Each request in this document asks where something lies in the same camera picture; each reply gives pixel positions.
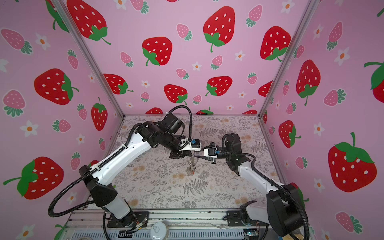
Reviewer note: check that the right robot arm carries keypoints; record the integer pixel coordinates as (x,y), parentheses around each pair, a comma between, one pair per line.
(284,211)

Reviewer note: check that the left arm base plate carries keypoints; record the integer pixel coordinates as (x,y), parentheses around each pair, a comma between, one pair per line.
(131,220)

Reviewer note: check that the aluminium front rail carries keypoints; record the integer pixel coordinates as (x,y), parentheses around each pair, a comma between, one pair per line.
(174,218)

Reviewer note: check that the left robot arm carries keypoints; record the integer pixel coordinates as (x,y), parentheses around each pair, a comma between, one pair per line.
(142,137)

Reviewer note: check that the keyring with strap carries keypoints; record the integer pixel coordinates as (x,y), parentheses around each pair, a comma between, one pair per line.
(192,167)

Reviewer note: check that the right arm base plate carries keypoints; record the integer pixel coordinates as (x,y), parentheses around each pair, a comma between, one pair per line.
(236,218)

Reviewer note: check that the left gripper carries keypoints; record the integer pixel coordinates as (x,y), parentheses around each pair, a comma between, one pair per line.
(181,155)

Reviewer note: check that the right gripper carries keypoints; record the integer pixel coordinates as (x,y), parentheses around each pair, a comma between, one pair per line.
(213,161)

